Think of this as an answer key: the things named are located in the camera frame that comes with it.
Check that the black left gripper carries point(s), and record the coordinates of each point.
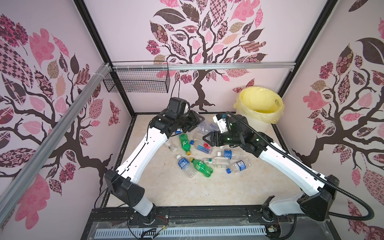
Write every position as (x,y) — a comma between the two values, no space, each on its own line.
(195,120)

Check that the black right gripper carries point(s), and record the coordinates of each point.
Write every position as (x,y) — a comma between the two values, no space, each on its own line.
(214,135)

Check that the clear bottle blue label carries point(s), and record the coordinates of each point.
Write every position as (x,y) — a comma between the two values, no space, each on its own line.
(185,166)

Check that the frosted clear bottle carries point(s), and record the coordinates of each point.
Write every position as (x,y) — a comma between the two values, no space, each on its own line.
(169,144)

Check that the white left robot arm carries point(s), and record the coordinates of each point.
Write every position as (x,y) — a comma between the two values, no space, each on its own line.
(123,182)

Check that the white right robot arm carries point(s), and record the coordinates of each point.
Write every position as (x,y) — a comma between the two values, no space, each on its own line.
(316,196)

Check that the cream bin yellow bag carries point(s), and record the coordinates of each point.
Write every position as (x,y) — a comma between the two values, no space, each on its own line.
(261,107)

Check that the bottle blue label white cap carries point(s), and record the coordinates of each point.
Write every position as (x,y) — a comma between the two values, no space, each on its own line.
(230,154)

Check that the green soda bottle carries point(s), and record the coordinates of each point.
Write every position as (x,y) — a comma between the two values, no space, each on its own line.
(201,167)
(185,143)

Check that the small bottle blue cap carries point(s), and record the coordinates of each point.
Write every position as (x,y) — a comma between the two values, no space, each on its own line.
(238,166)

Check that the clear bottle green cap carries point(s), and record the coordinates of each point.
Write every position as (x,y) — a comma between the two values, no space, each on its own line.
(218,162)

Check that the Fiji bottle red flower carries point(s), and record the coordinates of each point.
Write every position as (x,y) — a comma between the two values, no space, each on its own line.
(201,146)

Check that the white vent strip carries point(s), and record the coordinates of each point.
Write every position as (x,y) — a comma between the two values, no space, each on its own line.
(178,233)

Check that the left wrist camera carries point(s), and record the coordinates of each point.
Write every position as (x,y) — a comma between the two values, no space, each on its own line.
(178,106)

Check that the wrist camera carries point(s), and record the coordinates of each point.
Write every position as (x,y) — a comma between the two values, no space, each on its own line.
(178,106)
(220,120)

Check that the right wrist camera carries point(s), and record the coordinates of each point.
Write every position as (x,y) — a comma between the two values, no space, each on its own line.
(220,120)

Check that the black wire basket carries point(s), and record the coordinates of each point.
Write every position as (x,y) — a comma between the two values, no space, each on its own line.
(138,77)

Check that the aluminium rail back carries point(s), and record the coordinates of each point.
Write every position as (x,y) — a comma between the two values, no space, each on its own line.
(222,66)

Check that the aluminium rail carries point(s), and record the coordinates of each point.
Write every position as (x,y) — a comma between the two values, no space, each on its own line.
(222,66)
(23,180)

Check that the black base frame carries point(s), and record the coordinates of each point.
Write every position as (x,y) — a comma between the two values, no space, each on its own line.
(287,227)

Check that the aluminium rail left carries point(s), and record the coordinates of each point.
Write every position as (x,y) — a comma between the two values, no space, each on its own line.
(23,180)

